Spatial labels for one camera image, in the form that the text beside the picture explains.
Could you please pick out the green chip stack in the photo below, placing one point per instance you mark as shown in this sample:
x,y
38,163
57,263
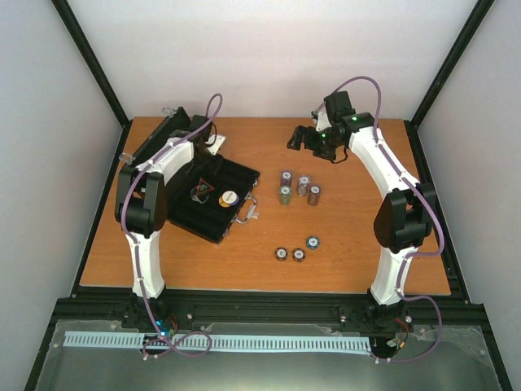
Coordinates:
x,y
284,195

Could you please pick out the black poker set case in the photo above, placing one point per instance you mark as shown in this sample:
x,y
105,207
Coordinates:
x,y
209,221

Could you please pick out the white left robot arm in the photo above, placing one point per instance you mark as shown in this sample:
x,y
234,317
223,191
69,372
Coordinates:
x,y
142,196

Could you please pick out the black aluminium frame rail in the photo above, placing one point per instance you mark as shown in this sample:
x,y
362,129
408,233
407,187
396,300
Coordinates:
x,y
193,308

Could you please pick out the white dealer button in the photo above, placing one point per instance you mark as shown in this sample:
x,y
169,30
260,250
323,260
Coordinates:
x,y
232,193

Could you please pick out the white slotted cable duct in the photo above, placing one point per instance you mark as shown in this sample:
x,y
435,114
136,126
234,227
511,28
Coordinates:
x,y
221,343

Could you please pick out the brown poker chip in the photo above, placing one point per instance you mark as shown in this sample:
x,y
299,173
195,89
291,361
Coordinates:
x,y
281,254
298,254

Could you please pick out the brown chip stack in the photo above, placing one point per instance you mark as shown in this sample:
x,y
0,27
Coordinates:
x,y
314,195

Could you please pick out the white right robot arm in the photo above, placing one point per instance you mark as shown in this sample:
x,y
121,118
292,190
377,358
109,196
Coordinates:
x,y
405,217

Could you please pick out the black frame post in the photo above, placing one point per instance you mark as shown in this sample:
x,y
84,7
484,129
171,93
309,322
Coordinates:
x,y
71,23
456,51

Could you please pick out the black right frame post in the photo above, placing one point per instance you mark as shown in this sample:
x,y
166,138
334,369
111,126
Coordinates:
x,y
456,51

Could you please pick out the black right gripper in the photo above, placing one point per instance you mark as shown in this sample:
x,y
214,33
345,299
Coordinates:
x,y
300,131

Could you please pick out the grey chip stack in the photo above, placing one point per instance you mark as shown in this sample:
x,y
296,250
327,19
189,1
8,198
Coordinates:
x,y
302,186

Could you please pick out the black left frame post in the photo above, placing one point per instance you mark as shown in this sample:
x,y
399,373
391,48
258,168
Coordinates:
x,y
71,23

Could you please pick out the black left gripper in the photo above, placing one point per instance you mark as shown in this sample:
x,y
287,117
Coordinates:
x,y
214,166

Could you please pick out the blue poker chip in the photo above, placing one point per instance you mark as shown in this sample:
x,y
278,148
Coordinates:
x,y
312,242

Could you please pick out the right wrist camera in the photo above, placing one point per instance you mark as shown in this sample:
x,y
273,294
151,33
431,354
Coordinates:
x,y
320,119

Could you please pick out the clear acrylic disc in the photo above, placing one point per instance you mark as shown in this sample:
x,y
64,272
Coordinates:
x,y
201,199

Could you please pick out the brown poker chip right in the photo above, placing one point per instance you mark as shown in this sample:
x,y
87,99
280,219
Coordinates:
x,y
298,254

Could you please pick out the brown poker chip left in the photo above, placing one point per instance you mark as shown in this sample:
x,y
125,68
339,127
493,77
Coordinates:
x,y
281,254

